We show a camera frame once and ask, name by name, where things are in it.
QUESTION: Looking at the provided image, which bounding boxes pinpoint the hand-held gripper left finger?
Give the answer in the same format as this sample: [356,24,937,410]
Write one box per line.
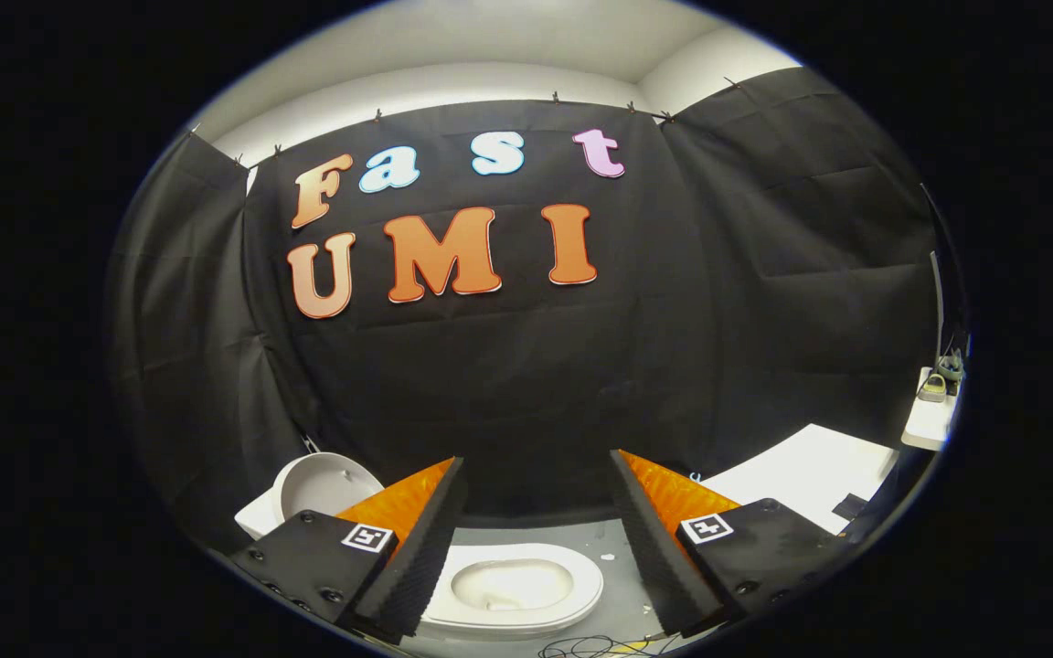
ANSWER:
[229,457,470,645]

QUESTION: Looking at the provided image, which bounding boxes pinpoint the white toilet lid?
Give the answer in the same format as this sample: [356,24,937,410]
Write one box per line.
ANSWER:
[271,452,386,524]

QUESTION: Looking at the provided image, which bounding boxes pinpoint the black tangled cables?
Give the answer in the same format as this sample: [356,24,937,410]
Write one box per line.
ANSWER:
[540,635,665,658]

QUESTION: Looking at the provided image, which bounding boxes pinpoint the white drawer cabinet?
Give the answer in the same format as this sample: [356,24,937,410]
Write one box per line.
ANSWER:
[698,423,898,536]

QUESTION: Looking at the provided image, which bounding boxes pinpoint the small white shelf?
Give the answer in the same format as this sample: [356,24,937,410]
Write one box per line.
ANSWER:
[901,366,959,451]

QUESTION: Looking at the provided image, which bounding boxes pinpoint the white toilet tank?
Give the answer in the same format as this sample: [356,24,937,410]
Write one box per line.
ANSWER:
[234,493,286,540]

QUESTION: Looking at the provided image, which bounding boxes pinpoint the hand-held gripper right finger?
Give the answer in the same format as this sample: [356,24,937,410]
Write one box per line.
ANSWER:
[609,450,856,641]

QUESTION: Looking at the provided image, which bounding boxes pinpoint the dark upright panel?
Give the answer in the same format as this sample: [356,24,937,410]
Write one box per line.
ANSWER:
[929,251,949,357]

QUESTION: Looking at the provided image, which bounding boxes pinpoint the white toilet bowl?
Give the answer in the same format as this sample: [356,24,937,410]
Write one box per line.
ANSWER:
[417,543,605,641]

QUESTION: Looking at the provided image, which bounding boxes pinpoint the black backdrop cloth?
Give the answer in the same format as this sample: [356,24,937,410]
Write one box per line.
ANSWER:
[106,66,948,549]

